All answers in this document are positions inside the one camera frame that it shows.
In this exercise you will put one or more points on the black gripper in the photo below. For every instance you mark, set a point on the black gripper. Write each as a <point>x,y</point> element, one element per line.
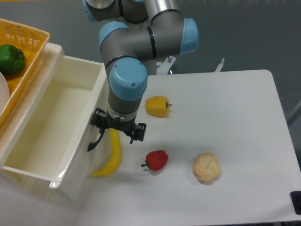
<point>119,121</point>

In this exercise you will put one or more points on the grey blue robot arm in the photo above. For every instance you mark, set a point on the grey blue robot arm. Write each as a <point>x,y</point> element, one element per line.
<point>136,32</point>

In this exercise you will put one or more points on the yellow bell pepper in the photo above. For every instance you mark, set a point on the yellow bell pepper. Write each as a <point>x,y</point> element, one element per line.
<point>157,106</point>

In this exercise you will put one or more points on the white plate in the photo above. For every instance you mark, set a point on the white plate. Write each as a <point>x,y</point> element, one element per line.
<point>4,93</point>

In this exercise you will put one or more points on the beige bread roll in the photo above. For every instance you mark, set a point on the beige bread roll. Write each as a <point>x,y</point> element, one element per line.
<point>206,168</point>

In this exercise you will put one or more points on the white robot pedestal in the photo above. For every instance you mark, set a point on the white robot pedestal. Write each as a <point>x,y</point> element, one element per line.
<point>165,67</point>

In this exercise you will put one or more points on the yellow wicker basket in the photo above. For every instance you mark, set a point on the yellow wicker basket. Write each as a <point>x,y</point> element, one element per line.
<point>31,41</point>

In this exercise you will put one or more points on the green bell pepper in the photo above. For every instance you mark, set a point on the green bell pepper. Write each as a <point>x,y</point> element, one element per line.
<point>12,60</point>

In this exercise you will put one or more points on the red bell pepper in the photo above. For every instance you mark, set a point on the red bell pepper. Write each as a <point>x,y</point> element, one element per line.
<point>156,160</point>

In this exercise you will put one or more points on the white drawer cabinet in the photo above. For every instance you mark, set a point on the white drawer cabinet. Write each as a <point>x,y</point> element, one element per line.
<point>48,63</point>

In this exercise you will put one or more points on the black corner object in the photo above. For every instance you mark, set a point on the black corner object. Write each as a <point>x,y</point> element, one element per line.
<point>296,200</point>

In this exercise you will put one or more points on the white drawer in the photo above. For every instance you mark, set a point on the white drawer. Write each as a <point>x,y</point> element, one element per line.
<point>52,150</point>

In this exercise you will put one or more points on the yellow banana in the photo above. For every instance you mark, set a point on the yellow banana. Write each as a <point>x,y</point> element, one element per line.
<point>115,157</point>

